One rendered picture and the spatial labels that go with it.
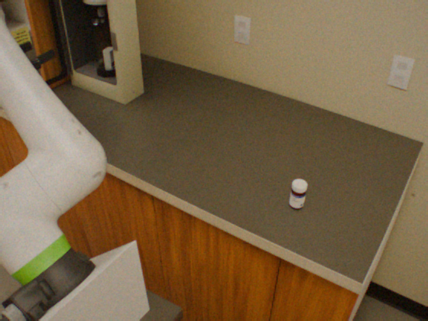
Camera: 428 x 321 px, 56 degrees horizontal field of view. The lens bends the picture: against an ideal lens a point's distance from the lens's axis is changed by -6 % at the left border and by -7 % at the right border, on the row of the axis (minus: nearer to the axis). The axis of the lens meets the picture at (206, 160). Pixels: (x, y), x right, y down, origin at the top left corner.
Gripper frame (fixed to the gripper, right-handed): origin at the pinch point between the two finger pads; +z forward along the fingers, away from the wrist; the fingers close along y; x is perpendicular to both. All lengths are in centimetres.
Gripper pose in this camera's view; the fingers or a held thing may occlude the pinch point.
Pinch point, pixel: (39, 50)
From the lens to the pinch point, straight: 151.9
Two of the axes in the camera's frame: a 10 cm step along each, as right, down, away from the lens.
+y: -8.1, -3.6, 4.6
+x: 0.2, 7.7, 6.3
